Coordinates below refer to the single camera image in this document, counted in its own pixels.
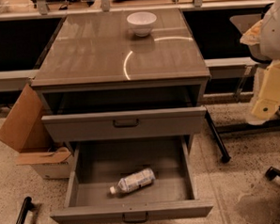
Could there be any grey upper drawer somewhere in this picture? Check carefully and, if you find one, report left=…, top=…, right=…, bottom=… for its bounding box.
left=41, top=106, right=206, bottom=142

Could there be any black table leg frame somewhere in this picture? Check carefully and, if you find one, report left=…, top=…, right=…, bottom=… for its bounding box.
left=205, top=107, right=280, bottom=163

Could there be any black chair base leg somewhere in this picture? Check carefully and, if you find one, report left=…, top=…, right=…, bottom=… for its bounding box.
left=265, top=167, right=280, bottom=181

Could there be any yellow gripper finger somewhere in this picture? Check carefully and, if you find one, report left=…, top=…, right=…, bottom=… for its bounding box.
left=250, top=59, right=280, bottom=120
left=240, top=20, right=262, bottom=46

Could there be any black chair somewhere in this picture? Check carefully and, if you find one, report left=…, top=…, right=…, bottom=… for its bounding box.
left=229, top=4, right=272, bottom=34

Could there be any grey drawer cabinet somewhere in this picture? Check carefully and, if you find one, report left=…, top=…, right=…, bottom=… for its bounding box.
left=27, top=6, right=215, bottom=152

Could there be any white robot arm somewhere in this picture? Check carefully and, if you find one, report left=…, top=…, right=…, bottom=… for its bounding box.
left=240, top=0, right=280, bottom=125

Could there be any brown cardboard box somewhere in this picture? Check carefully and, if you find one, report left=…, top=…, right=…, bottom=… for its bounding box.
left=0, top=85, right=74, bottom=179

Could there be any clear plastic water bottle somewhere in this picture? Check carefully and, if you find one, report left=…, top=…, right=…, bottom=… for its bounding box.
left=109, top=168, right=156, bottom=195

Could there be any black bar on floor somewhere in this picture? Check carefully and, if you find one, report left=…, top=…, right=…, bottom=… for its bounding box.
left=15, top=196, right=34, bottom=224

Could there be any white ceramic bowl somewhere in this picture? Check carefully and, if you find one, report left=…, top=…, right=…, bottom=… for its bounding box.
left=127, top=11, right=157, bottom=37

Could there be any grey open lower drawer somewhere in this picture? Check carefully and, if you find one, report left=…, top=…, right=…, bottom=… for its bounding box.
left=51, top=136, right=212, bottom=224

